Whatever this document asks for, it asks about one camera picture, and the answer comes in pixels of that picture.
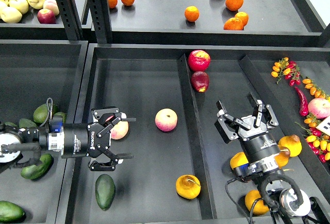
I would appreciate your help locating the green avocado far left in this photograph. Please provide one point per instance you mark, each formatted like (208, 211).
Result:
(10, 124)

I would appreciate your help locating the black left tray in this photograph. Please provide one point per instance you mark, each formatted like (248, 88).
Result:
(31, 72)

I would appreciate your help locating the black perforated post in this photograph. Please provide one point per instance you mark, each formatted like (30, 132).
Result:
(70, 19)
(101, 20)

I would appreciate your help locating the dark green avocado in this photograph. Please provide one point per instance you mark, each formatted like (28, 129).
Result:
(26, 123)
(105, 191)

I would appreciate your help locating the red chili pepper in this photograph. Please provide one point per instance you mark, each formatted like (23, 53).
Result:
(303, 102)

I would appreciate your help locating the black middle tray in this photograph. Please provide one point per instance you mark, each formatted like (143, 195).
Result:
(141, 80)

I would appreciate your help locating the large orange right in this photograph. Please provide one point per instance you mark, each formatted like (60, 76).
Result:
(234, 5)

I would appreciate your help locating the black perforated post right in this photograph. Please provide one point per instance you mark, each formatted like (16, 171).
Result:
(101, 20)

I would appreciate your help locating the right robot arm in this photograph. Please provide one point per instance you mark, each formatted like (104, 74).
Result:
(278, 192)

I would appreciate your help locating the yellow pear bottom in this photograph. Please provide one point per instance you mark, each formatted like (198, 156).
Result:
(260, 208)

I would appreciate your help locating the black tray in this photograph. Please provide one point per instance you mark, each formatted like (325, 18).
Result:
(141, 80)
(31, 72)

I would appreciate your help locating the black perforated post left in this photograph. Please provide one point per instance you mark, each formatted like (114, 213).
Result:
(70, 19)

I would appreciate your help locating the black upper right shelf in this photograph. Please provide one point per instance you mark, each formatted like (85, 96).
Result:
(291, 23)

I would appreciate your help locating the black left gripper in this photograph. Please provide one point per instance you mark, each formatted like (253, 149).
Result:
(92, 140)

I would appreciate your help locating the black upper left shelf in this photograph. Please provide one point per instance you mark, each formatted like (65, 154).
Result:
(30, 28)

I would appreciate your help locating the pink apple left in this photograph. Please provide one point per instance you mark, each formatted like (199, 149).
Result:
(120, 130)

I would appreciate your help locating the pink peach right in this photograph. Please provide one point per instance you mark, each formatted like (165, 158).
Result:
(319, 107)

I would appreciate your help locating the white label card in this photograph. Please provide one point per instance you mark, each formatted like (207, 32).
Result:
(324, 126)

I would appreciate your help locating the red apple on shelf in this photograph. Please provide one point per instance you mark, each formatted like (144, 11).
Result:
(46, 16)

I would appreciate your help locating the dark red apple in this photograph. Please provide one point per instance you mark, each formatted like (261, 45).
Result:
(200, 81)

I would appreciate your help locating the bright red apple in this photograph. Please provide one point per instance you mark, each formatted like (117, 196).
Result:
(199, 60)

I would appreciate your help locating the green avocado top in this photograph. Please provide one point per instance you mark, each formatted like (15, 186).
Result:
(40, 114)

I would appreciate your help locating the cherry tomato bunch upper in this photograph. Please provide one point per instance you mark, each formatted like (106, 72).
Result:
(287, 69)

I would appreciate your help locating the orange centre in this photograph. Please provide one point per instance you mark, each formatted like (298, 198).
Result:
(191, 13)

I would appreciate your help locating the pink apple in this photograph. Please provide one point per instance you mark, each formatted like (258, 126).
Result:
(120, 130)
(166, 119)

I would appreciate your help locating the orange cherry tomato bunch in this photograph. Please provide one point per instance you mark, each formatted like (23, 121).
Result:
(314, 89)

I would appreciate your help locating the orange front right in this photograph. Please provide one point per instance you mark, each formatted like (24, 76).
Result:
(233, 24)

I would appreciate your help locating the green avocado lower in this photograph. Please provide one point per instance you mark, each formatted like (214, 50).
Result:
(34, 172)

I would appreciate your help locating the green avocado bottom left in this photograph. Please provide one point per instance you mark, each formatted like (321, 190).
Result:
(11, 212)

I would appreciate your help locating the orange behind front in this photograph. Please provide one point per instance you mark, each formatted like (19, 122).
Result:
(243, 16)

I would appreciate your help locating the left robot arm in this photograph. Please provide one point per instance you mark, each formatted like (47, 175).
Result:
(22, 147)

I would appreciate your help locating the yellow pear with stem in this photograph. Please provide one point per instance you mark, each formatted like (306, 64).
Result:
(282, 158)

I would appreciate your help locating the cherry tomato bunch lower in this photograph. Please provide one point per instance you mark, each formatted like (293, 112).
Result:
(317, 140)

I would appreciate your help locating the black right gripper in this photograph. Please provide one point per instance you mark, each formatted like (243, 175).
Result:
(256, 142)

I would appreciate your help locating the pink apple centre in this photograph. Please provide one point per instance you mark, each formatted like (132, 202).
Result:
(166, 119)

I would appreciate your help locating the black shelf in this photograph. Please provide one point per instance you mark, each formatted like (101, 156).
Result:
(30, 28)
(291, 23)

